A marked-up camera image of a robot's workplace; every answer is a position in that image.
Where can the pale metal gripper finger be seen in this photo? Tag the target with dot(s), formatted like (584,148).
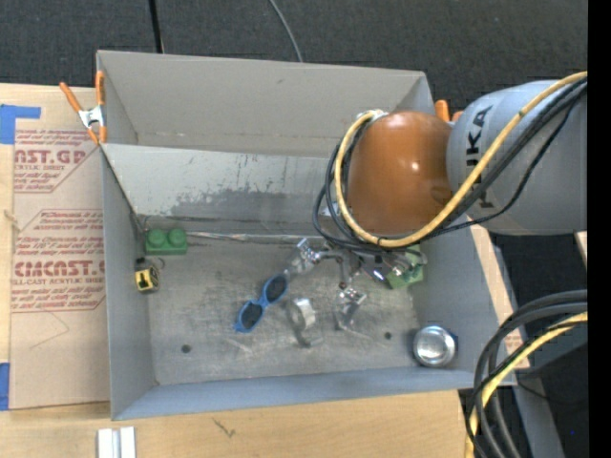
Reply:
(309,255)
(350,299)

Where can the blue sunglasses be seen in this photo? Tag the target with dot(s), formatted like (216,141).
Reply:
(253,314)

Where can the silver metal can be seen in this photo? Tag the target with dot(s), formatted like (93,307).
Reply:
(433,346)

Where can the grey metal bin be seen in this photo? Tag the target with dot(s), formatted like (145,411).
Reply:
(248,351)

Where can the green toy brick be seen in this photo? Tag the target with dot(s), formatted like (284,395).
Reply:
(165,242)

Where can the yellow and black tape measure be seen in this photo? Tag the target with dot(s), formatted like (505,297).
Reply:
(145,279)

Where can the brown cardboard board, red print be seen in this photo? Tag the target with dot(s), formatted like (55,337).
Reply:
(52,256)

